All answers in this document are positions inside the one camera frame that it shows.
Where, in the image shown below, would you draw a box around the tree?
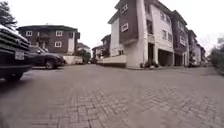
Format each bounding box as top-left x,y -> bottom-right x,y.
0,0 -> 18,30

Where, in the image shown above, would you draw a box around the tall brown and white building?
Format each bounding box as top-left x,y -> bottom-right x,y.
107,0 -> 190,70

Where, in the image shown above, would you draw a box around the small bushes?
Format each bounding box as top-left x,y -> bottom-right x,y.
139,60 -> 161,69

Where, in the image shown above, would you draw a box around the dark car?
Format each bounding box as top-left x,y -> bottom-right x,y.
28,45 -> 66,70

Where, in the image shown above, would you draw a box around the low white wall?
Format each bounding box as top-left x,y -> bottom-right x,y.
97,54 -> 128,68

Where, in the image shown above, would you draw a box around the brown two-storey building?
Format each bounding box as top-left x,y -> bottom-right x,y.
16,24 -> 81,57

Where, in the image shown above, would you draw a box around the black vehicle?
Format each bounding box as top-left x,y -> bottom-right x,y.
0,24 -> 34,83

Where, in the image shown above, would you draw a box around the row of buildings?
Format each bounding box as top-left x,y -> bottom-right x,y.
187,29 -> 209,67

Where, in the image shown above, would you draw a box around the grey brick paved road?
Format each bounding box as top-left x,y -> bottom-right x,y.
0,63 -> 224,128

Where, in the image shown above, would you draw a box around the green bush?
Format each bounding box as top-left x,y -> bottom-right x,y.
209,37 -> 224,75
74,49 -> 92,64

